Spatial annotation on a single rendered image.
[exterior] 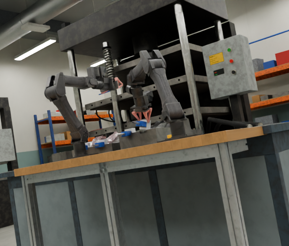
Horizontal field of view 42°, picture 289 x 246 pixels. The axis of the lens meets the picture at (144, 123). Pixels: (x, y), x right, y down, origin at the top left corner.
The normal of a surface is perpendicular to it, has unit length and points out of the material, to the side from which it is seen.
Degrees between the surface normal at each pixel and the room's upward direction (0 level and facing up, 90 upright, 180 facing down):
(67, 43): 90
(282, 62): 90
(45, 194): 90
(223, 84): 90
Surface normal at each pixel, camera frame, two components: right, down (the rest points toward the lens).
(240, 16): -0.65, 0.05
